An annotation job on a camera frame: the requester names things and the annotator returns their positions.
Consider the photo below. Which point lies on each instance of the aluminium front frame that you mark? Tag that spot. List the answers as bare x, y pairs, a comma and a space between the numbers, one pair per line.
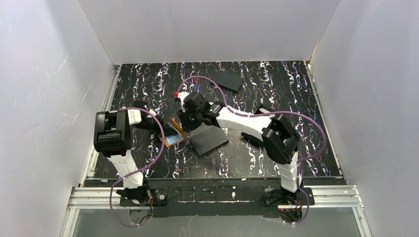
338, 212

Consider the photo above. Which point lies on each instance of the orange leather card holder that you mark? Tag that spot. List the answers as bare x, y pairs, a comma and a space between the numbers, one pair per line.
173, 140

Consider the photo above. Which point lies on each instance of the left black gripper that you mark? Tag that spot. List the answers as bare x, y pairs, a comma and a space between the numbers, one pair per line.
157, 126

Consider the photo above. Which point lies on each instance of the black network switch box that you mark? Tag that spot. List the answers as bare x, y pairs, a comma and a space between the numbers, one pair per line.
208, 141

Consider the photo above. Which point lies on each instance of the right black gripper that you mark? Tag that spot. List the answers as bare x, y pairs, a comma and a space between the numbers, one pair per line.
185, 118

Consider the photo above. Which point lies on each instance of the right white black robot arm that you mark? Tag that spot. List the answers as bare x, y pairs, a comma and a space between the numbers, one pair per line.
273, 132

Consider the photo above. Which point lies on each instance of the flat black box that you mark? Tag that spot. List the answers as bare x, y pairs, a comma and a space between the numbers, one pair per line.
227, 80

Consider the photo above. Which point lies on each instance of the open black plastic box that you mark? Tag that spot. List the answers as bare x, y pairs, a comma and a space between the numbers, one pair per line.
261, 109

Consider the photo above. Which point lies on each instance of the left aluminium side rail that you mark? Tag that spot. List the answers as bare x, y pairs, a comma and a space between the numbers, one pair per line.
99, 127

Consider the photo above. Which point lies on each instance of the blue red screwdriver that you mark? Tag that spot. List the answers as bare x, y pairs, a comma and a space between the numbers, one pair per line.
196, 85

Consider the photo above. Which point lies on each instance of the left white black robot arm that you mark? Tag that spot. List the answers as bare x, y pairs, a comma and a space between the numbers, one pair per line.
113, 139

